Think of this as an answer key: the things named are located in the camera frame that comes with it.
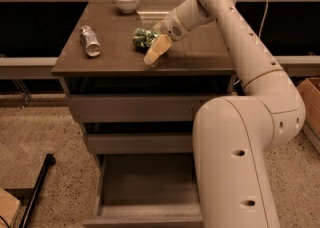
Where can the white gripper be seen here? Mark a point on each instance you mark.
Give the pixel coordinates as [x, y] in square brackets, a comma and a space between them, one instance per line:
[170, 24]

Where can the green soda can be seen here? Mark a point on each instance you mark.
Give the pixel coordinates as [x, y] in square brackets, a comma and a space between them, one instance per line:
[143, 38]

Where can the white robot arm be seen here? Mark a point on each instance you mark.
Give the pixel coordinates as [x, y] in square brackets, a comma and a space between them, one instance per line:
[230, 133]

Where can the silver crushed can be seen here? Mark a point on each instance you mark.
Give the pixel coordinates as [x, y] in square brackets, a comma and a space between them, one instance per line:
[90, 41]

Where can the grey three-drawer cabinet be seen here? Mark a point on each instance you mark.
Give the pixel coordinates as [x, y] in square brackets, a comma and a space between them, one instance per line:
[198, 64]

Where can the grey top drawer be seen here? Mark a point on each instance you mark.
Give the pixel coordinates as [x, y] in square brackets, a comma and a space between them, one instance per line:
[87, 108]

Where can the grey middle drawer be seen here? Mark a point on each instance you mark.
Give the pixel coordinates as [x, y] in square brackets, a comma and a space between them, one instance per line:
[145, 143]

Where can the open grey bottom drawer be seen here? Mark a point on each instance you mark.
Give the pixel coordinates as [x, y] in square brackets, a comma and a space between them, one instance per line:
[147, 191]

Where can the wooden box right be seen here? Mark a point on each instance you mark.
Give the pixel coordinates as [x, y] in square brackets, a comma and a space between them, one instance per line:
[310, 92]

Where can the black metal bar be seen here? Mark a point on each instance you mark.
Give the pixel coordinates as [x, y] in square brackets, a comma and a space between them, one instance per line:
[47, 163]

